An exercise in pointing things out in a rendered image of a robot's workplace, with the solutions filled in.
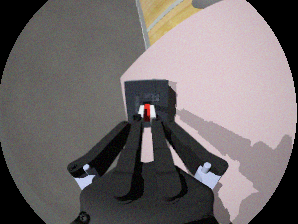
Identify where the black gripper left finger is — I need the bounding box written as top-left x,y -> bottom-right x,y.
67,105 -> 145,201

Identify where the red peg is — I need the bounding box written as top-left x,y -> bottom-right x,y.
144,104 -> 150,122

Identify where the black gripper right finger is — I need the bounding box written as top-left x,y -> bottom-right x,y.
150,105 -> 229,202

